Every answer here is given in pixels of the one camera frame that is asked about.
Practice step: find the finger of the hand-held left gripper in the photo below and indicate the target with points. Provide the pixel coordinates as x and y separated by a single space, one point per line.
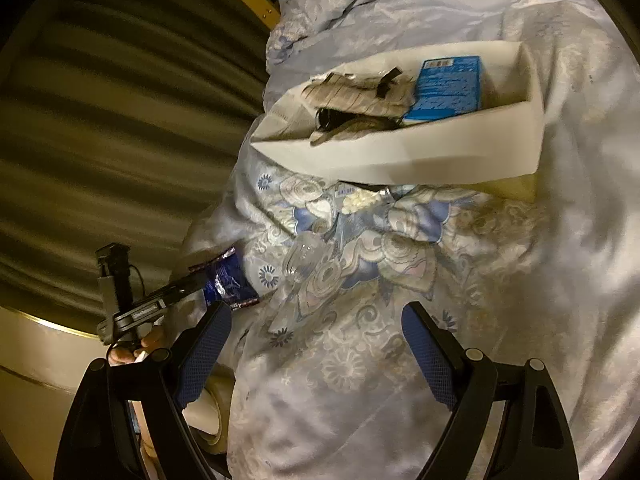
187 286

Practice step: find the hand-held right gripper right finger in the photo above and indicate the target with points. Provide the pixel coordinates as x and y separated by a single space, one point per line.
430 360

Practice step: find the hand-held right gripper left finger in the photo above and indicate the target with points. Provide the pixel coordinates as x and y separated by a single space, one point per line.
207 350

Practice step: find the blue foil snack packet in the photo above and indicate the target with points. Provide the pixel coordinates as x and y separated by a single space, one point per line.
227 280

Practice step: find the clear plastic cup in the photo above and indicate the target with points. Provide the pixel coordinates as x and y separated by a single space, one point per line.
300 260

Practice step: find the white fabric storage basket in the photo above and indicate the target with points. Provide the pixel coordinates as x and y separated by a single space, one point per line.
450 145

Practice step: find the person's left hand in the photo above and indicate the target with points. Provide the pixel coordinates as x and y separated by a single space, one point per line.
150 341

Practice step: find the white tape roll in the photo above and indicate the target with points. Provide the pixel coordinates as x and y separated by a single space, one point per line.
215 410

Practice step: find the cream furniture panel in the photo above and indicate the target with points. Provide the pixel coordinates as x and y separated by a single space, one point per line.
40 350

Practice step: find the blue floral blanket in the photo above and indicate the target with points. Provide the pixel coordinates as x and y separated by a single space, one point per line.
500 285

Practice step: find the crumpled silver wrapper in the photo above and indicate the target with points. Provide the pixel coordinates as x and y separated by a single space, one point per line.
362 200

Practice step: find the olive pleated curtain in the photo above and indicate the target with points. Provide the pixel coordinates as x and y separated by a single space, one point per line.
100 135

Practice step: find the grey patterned pouch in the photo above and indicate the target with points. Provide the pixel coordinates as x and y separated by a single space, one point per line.
350 97

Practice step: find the blue cardboard box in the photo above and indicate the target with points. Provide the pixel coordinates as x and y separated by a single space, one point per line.
440 90

